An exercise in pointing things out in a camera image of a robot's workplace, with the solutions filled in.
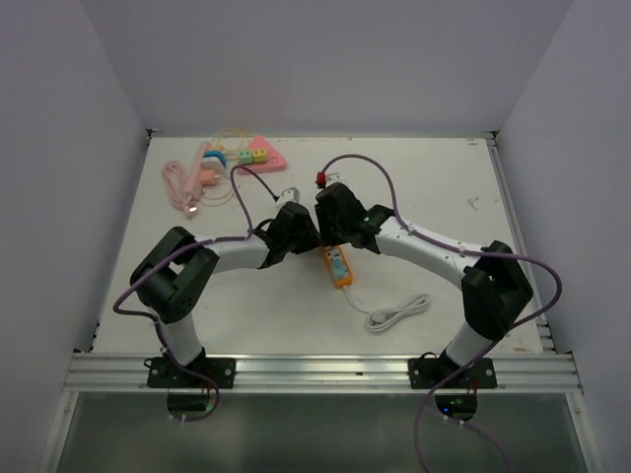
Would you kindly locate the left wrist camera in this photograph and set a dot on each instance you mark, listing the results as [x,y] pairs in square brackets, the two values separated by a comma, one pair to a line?
[289,195]

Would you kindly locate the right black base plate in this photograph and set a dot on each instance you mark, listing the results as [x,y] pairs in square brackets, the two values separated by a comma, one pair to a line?
[428,369]

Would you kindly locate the green USB charger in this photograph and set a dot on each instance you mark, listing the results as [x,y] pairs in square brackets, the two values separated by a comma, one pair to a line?
[245,157]

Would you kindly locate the aluminium rail frame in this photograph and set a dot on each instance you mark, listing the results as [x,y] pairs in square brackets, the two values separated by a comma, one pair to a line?
[324,374]

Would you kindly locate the orange power strip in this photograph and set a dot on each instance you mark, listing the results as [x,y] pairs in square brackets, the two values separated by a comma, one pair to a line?
[337,267]

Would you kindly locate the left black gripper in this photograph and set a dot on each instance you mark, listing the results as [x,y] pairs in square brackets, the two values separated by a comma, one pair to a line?
[313,238]

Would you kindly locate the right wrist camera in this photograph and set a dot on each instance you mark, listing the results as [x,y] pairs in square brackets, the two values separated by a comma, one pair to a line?
[324,179]

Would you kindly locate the pink triangular power strip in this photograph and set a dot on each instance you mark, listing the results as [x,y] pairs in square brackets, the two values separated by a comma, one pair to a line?
[276,161]

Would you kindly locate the pink long power strip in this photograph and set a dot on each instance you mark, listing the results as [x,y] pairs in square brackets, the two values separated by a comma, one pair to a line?
[192,184]

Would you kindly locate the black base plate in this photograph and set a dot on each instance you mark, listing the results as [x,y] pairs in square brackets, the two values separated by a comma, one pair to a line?
[163,374]
[428,369]

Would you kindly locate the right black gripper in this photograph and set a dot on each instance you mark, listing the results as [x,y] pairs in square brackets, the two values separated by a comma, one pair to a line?
[327,237]

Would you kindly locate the peach USB charger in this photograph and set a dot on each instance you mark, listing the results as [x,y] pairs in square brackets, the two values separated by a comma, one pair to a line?
[208,177]

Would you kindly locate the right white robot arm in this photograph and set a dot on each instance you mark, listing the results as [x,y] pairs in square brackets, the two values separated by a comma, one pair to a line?
[494,288]

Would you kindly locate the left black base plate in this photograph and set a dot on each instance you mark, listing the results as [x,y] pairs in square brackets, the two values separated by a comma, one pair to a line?
[163,374]

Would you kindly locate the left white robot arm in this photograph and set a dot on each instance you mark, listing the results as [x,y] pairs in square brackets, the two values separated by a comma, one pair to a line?
[171,278]

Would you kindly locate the blue plug adapter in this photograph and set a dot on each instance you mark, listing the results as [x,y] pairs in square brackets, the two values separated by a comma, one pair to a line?
[216,153]

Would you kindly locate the yellow USB charger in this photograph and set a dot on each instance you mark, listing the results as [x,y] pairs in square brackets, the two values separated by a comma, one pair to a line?
[259,155]

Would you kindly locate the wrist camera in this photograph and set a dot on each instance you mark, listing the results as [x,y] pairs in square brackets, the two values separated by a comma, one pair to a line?
[289,195]
[324,179]

